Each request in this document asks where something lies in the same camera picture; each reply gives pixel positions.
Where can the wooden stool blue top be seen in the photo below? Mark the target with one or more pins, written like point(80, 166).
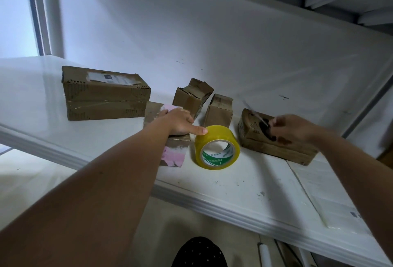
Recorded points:
point(387, 156)

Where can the person's right hand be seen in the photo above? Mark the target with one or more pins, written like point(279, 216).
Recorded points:
point(295, 129)

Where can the white tube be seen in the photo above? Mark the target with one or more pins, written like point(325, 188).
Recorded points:
point(264, 256)

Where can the person's left forearm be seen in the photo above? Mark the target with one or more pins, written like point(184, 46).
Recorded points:
point(80, 202)

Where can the person's black trousers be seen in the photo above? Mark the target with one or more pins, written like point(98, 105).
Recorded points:
point(199, 252)

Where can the corrugated cardboard box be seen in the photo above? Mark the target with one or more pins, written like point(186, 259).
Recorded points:
point(191, 96)

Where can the person's left hand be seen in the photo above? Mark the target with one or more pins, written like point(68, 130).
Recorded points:
point(178, 122)

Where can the small cardboard box red label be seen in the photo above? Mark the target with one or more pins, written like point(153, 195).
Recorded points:
point(219, 111)

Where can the person's right forearm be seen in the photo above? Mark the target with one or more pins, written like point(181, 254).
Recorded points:
point(362, 177)

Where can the yellow tape roll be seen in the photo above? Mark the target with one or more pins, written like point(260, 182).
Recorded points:
point(232, 133)

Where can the white metal shelf rack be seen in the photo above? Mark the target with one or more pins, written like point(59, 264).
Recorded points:
point(30, 98)

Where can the long cardboard box white label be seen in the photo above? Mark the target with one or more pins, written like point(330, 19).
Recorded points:
point(104, 94)

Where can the pink carton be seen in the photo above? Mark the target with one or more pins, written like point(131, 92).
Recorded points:
point(175, 156)

